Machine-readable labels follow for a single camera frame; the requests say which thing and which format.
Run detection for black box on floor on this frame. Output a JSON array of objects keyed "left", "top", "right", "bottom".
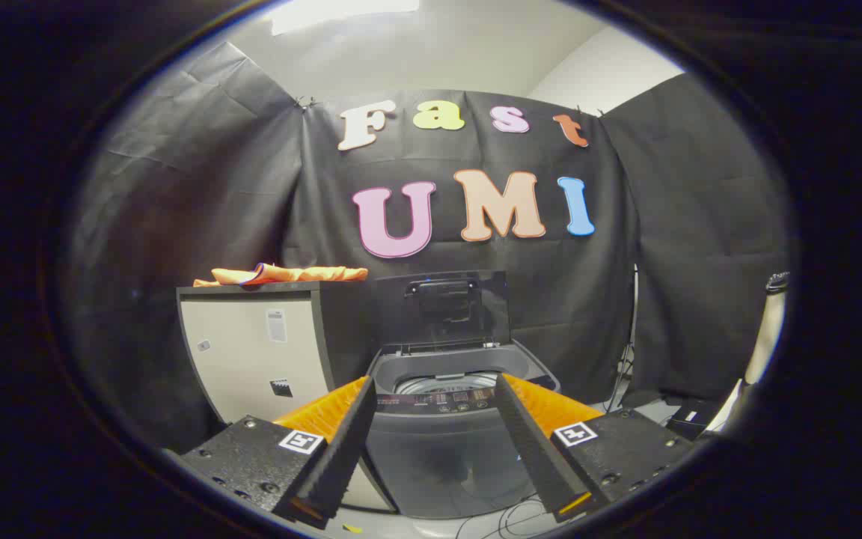
[{"left": 664, "top": 399, "right": 722, "bottom": 440}]

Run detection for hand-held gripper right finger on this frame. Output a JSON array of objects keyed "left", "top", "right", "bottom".
[{"left": 492, "top": 373, "right": 695, "bottom": 523}]

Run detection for orange cloth garment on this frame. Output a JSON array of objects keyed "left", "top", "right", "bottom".
[{"left": 193, "top": 263, "right": 369, "bottom": 288}]

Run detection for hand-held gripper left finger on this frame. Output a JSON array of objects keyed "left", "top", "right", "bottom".
[{"left": 180, "top": 374, "right": 379, "bottom": 529}]

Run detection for black floor cables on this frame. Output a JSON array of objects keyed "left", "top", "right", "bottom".
[{"left": 453, "top": 496, "right": 555, "bottom": 539}]

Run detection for grey washing machine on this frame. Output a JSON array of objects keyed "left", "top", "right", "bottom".
[{"left": 364, "top": 341, "right": 560, "bottom": 520}]

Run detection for black backdrop cloth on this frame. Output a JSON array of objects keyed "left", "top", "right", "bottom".
[{"left": 64, "top": 41, "right": 792, "bottom": 450}]

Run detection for white cabinet with black top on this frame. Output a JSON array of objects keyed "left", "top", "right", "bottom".
[{"left": 177, "top": 279, "right": 400, "bottom": 514}]

